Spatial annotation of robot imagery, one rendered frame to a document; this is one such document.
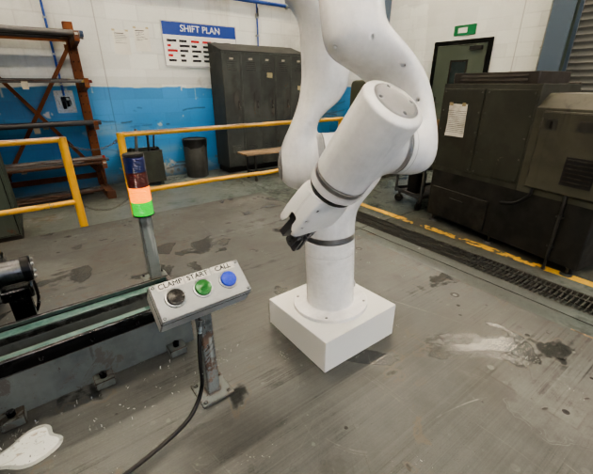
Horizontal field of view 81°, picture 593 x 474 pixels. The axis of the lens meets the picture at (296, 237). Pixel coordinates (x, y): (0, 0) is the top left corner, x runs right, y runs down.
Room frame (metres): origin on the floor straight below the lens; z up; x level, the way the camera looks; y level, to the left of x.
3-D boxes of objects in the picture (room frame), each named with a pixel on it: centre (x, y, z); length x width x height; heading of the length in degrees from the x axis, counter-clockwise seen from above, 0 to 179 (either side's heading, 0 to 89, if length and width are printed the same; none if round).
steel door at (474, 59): (7.06, -2.95, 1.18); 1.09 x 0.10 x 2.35; 36
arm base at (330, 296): (0.77, -0.08, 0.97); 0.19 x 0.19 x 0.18
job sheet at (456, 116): (3.55, -1.54, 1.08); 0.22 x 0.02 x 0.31; 26
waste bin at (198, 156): (5.76, 1.65, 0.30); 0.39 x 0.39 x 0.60
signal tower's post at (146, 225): (1.02, 0.47, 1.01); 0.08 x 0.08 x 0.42; 38
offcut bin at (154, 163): (5.21, 2.28, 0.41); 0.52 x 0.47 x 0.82; 126
